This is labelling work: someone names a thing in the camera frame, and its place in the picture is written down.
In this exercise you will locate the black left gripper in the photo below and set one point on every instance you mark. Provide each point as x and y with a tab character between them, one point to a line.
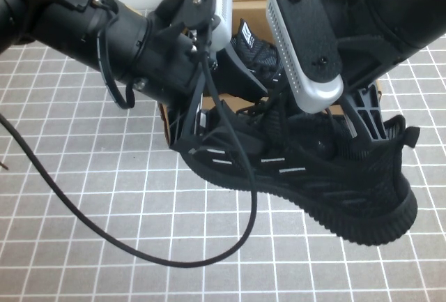
163	61

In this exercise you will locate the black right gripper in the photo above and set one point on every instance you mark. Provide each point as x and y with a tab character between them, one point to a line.
362	37

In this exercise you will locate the black knit sneaker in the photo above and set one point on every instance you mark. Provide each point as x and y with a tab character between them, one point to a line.
258	51
348	194

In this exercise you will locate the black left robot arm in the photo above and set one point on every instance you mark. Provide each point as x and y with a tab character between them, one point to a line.
52	12

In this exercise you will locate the grey checked tablecloth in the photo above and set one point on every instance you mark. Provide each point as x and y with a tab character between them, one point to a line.
87	277

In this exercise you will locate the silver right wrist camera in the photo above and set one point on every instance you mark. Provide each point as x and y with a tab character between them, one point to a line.
306	37

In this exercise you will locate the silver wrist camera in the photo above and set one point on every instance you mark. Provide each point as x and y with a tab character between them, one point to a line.
223	2
306	37

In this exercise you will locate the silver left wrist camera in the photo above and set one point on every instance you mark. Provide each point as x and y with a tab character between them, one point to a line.
223	2

